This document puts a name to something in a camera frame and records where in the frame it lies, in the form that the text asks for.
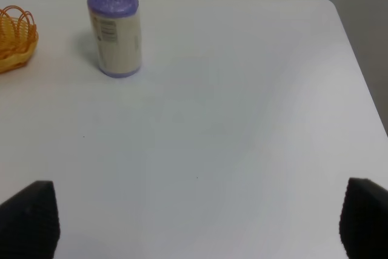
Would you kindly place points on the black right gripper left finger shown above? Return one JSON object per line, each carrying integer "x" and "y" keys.
{"x": 30, "y": 226}

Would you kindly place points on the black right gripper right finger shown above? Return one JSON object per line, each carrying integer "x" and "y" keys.
{"x": 363, "y": 220}

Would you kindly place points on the orange woven basket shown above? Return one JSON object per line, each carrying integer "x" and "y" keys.
{"x": 19, "y": 38}

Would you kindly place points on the purple white cylindrical roll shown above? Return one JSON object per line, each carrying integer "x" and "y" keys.
{"x": 116, "y": 27}

